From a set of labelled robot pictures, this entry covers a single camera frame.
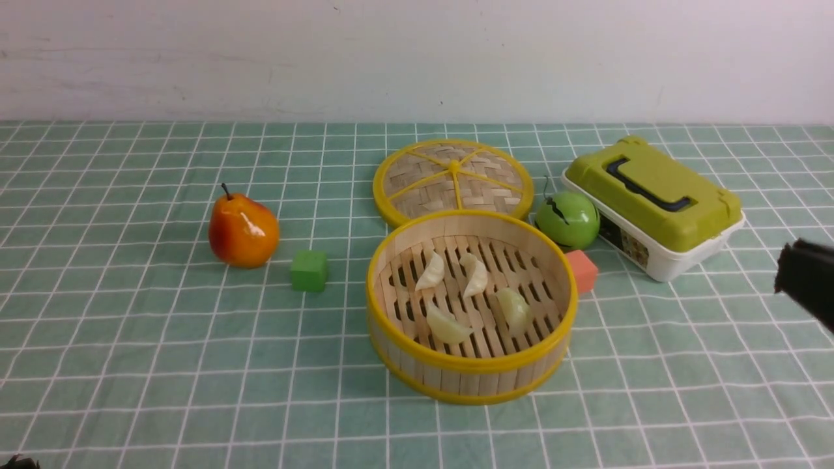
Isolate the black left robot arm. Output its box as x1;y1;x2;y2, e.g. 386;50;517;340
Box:
0;454;41;469

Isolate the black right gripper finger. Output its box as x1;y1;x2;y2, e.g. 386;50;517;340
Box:
773;238;833;332

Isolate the orange foam cube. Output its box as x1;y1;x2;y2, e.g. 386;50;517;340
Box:
565;250;599;296

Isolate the green white lunch box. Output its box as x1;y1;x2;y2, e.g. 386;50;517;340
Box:
561;135;747;283

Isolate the white dumpling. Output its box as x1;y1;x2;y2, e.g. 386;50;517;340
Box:
459;252;489;298
414;251;446;291

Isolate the green checkered tablecloth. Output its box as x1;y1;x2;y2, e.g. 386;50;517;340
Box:
1;121;832;468

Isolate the pale green dumpling front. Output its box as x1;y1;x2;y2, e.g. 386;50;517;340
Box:
495;287;533;336

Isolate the orange red toy pear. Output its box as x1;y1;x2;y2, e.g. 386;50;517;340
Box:
208;183;280;269

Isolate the bamboo steamer tray yellow rim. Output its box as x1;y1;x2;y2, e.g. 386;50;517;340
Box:
366;210;579;406

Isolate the green foam cube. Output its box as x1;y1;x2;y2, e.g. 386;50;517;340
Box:
290;249;330;292

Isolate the green toy apple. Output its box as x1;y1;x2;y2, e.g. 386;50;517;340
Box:
533;177;601;252

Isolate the woven bamboo steamer lid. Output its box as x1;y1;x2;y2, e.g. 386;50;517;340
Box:
372;139;534;227

